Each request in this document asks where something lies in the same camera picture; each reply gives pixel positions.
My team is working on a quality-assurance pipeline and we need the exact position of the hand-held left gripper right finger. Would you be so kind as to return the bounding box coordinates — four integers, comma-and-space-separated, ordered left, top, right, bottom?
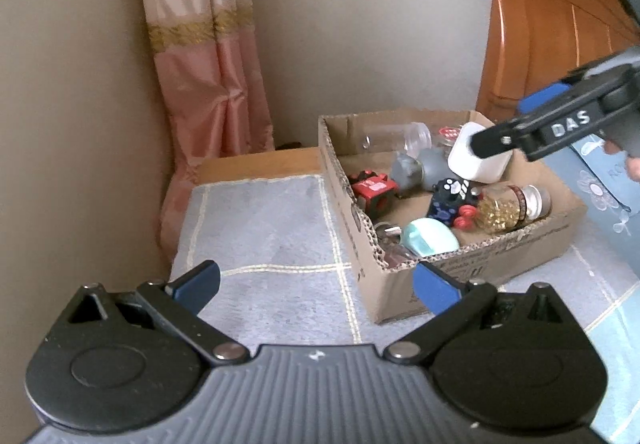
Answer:
384, 261, 581, 367

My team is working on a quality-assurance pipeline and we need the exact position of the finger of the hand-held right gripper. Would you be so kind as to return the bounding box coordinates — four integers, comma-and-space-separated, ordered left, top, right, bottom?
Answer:
472, 97, 613, 162
517, 47, 640, 115

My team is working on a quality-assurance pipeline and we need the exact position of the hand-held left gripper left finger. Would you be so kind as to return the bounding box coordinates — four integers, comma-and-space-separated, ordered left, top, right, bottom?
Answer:
47, 260, 249, 366

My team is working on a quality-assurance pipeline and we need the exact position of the cardboard box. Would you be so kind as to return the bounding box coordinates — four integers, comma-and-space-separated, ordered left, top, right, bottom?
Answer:
317, 109, 588, 325

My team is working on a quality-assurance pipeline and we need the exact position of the mint green round case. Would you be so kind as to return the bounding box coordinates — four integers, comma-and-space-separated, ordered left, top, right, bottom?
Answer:
402, 217, 461, 259

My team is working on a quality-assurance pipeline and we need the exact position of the white power adapter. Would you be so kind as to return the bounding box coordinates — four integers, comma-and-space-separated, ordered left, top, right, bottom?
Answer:
447, 121, 514, 183

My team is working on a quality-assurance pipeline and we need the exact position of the person's right hand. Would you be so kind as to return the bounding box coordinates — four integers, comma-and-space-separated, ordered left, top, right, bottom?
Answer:
604, 141, 640, 184

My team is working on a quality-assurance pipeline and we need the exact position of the brown clear small item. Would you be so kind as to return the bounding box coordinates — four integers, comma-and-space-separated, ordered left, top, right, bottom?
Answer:
382, 244, 418, 270

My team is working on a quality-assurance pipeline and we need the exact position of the wooden headboard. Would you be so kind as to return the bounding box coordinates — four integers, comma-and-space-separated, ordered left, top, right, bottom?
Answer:
475, 0, 640, 125

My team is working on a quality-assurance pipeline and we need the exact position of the light blue floral pillow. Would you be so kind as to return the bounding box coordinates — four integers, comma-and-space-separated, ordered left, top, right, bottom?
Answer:
565, 134, 640, 237

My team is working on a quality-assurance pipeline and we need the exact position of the red knob toy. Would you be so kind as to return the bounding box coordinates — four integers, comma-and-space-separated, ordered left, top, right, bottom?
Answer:
451, 204, 480, 231

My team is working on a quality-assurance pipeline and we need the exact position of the grey checked cloth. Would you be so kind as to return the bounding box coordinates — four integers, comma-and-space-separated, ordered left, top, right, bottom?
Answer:
170, 174, 640, 444

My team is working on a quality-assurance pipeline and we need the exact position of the dark blue fidget cube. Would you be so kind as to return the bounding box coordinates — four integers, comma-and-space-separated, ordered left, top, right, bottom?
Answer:
426, 177, 482, 225

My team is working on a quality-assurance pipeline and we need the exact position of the red lid jar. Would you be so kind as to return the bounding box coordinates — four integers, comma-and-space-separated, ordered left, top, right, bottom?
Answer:
436, 125, 467, 149

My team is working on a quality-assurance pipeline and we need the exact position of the gold bead jar silver cap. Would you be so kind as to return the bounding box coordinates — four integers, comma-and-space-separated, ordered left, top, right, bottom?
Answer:
475, 184, 552, 232

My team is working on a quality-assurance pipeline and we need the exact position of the red and black cube toy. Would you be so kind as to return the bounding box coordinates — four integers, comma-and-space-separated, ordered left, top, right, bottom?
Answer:
350, 169, 399, 220

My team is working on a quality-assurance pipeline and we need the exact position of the grey animal toy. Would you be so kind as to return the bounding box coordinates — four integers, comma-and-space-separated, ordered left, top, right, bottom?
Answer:
390, 147, 451, 199

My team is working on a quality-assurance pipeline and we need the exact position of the clear empty glass jar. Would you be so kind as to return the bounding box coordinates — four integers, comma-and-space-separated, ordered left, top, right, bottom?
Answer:
362, 121, 433, 155

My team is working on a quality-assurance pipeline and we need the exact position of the pink curtain with gold band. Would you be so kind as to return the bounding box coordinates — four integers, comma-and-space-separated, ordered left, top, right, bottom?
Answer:
137, 0, 276, 270

